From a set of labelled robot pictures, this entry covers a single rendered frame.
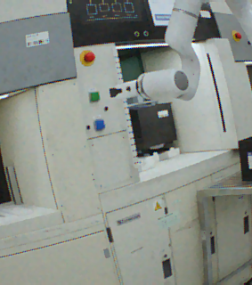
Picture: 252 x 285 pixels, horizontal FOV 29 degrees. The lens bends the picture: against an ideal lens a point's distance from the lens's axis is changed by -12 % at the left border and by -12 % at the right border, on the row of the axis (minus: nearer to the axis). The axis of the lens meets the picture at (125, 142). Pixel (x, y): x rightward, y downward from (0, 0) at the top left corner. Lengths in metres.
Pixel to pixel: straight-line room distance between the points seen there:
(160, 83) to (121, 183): 0.51
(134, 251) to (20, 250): 0.52
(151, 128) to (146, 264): 0.73
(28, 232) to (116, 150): 0.49
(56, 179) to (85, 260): 0.32
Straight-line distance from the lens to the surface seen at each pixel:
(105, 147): 1.93
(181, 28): 1.59
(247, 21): 1.61
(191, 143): 2.59
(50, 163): 1.79
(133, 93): 1.68
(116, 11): 2.05
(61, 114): 1.83
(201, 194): 2.18
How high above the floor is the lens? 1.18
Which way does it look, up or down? 5 degrees down
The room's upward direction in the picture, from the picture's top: 11 degrees counter-clockwise
